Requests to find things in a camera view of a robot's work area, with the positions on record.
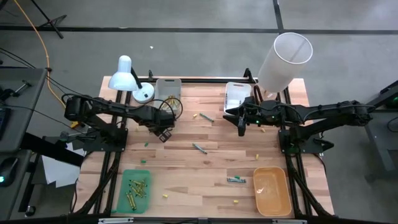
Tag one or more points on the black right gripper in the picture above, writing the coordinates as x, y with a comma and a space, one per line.
255, 112

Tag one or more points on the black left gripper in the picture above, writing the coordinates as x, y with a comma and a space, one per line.
160, 119

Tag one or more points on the grey blue crayon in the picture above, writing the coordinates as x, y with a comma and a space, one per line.
199, 148

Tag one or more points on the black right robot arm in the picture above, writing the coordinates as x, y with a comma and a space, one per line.
311, 112

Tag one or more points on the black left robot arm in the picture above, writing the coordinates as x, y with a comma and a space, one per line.
109, 107

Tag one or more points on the white plastic bin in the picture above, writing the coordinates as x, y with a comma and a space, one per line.
237, 91
168, 87

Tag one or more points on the cylinder shade lamp wooden base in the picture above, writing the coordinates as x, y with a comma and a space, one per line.
283, 68

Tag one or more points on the white gooseneck desk lamp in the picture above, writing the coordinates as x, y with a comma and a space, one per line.
122, 77

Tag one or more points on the green plastic tray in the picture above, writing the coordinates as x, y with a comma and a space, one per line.
133, 205

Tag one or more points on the orange plastic tray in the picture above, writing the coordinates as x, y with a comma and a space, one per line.
272, 191

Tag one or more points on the white paper sheets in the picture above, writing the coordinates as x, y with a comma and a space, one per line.
59, 174

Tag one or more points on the black support beam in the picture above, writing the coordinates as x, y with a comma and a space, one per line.
46, 149

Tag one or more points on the grey desk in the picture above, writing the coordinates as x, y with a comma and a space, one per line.
12, 199
21, 124

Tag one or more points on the metal clamp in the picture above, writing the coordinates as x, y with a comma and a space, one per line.
23, 86

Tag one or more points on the black side table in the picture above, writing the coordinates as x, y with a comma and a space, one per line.
379, 133

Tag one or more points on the black caster wheel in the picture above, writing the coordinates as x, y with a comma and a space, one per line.
30, 211

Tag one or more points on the black computer mouse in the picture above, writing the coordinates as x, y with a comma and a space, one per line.
7, 169

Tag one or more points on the black tripod stand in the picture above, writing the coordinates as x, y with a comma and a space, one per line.
49, 22

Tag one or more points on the silver bracket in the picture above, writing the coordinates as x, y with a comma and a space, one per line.
115, 221
289, 221

